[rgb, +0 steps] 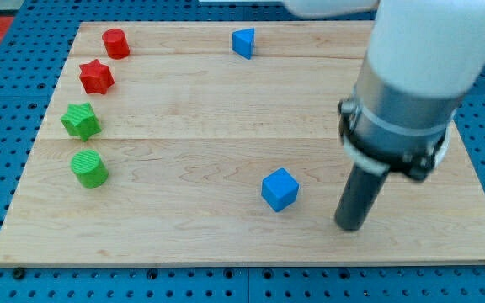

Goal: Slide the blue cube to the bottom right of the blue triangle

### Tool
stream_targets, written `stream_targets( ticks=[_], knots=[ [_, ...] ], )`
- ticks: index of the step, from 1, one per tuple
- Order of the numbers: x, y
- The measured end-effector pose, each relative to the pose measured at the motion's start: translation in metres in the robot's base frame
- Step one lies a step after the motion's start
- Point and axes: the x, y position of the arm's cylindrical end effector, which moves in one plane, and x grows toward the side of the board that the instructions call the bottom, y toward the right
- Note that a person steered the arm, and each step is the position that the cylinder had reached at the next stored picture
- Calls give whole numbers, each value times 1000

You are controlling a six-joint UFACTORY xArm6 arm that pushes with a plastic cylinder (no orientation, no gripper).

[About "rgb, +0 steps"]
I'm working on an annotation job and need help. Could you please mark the blue cube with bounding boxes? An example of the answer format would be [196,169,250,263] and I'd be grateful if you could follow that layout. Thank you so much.
[261,167,300,212]

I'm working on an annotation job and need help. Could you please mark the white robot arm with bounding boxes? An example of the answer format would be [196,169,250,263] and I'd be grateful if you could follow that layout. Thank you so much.
[285,0,485,181]

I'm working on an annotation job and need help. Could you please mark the blue triangle block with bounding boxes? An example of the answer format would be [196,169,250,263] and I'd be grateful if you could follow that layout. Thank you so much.
[232,28,255,60]

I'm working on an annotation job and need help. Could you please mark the wooden board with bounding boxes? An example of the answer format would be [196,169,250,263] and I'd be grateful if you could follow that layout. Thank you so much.
[0,21,485,268]

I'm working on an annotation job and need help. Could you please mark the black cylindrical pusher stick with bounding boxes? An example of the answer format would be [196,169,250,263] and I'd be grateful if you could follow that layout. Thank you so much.
[334,164,388,231]

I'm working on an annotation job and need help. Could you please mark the green cylinder block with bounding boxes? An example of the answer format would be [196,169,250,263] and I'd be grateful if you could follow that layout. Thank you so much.
[71,149,109,189]

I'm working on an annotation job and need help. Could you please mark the red star block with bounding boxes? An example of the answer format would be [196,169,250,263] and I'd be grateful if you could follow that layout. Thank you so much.
[79,59,115,94]

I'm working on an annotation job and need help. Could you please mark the green star block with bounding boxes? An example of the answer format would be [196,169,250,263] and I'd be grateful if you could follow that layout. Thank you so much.
[60,103,102,141]

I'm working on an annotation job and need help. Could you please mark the red cylinder block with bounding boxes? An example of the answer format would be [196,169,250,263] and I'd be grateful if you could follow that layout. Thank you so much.
[102,28,131,60]

